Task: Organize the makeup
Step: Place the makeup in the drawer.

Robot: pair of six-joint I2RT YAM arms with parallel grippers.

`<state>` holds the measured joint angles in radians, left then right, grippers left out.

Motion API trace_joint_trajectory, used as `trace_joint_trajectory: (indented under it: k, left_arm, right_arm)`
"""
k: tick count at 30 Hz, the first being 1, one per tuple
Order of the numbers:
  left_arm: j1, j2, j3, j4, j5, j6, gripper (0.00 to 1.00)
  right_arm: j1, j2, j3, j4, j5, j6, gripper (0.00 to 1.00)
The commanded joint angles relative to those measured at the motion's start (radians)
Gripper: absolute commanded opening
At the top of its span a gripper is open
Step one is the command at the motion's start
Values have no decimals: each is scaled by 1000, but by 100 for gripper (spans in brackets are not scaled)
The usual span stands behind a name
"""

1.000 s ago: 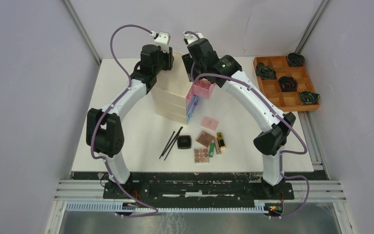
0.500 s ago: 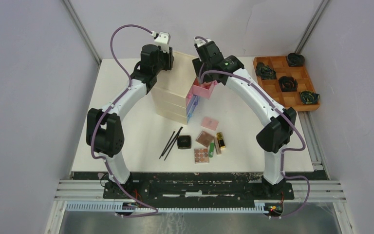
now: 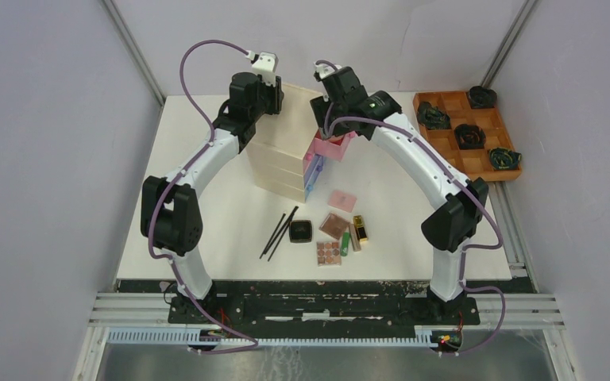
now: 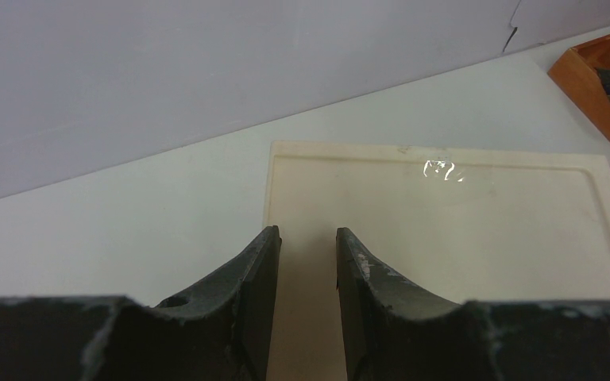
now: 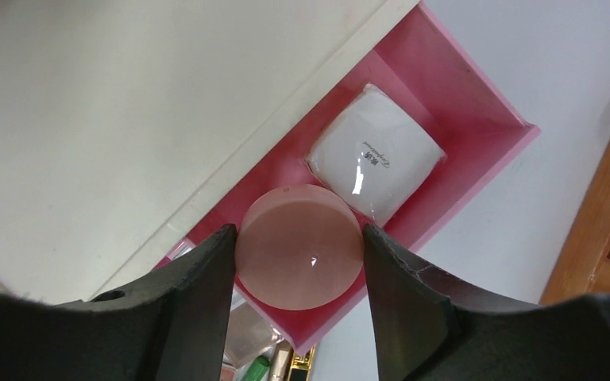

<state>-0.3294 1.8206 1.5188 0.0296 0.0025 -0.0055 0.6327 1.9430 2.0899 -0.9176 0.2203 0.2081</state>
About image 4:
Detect orange wooden compartment tray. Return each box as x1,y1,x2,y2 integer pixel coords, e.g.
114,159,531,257
548,34,610,142

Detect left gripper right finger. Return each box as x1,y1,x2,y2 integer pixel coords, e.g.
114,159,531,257
336,228,610,380

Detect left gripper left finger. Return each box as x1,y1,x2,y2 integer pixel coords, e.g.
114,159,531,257
0,226,281,380

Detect cream drawer organizer cabinet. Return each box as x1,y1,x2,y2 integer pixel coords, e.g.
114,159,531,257
264,141,610,380

